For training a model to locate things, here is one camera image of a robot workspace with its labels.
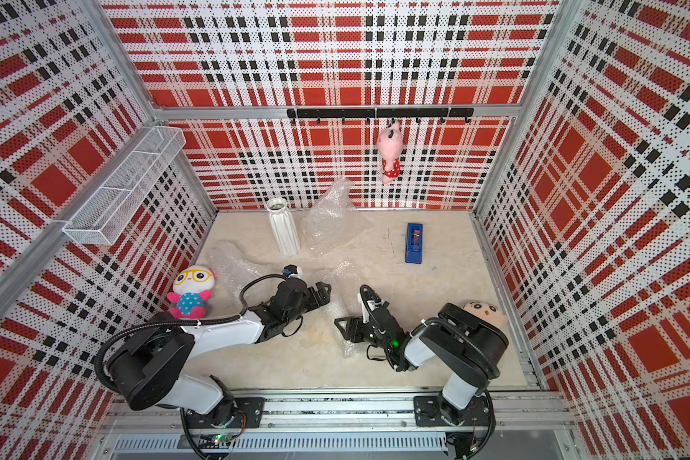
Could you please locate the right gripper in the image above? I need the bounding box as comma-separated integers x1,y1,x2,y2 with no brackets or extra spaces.
335,316,391,354

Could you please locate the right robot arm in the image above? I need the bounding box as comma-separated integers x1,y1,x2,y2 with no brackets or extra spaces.
333,285,509,416

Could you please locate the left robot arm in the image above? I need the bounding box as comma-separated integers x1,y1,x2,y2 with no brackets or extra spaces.
93,264,332,424

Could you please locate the crumpled bubble wrap pile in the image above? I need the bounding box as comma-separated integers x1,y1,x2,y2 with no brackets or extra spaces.
302,177,371,256

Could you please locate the tall white ribbed vase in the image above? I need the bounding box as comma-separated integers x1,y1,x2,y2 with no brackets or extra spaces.
266,197,300,256

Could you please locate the blue box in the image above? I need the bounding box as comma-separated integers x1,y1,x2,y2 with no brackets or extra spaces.
404,222,424,265

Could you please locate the owl plush toy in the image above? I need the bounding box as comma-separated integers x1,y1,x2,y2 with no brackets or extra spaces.
167,264,217,320

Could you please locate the doll head plush toy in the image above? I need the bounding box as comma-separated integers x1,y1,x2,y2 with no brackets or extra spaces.
464,301,508,329

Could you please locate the pink hanging plush toy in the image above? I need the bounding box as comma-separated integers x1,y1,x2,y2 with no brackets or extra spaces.
376,122,404,184

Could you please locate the metal base rail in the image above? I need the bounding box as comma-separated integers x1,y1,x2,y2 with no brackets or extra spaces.
90,388,584,459

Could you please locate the clear wall shelf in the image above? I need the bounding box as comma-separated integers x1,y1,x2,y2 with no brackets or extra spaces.
62,125,186,245

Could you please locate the black hook rail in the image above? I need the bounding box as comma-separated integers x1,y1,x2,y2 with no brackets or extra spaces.
286,107,475,121

